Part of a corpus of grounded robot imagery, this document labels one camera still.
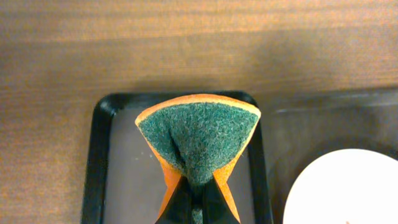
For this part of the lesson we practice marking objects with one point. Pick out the small black tray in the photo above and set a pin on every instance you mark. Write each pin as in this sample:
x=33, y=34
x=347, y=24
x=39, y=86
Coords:
x=124, y=181

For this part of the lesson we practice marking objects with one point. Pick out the green and orange sponge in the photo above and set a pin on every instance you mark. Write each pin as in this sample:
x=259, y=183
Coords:
x=200, y=137

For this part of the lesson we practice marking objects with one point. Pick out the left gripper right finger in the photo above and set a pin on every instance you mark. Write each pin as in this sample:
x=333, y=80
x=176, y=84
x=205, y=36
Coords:
x=214, y=206

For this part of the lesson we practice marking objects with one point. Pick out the white plate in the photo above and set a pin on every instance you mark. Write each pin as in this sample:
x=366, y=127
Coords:
x=345, y=186

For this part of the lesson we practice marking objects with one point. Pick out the large brown tray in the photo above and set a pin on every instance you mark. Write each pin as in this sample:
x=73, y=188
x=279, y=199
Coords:
x=297, y=130

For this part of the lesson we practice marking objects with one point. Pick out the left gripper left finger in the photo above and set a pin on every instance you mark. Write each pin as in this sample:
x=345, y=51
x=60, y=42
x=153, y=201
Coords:
x=179, y=208

